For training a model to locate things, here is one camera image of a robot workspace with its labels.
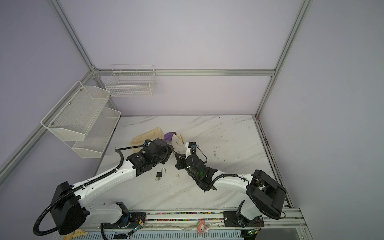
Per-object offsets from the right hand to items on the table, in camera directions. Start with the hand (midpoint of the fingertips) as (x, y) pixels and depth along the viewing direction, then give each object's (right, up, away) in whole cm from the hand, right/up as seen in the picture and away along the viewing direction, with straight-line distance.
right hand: (173, 155), depth 78 cm
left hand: (0, +4, +2) cm, 5 cm away
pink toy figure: (+15, -32, -9) cm, 37 cm away
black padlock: (-10, -13, +10) cm, 20 cm away
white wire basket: (-30, +46, +17) cm, 58 cm away
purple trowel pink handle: (-7, +9, +26) cm, 29 cm away
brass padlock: (+5, -2, -8) cm, 10 cm away
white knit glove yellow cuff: (0, +3, +25) cm, 25 cm away
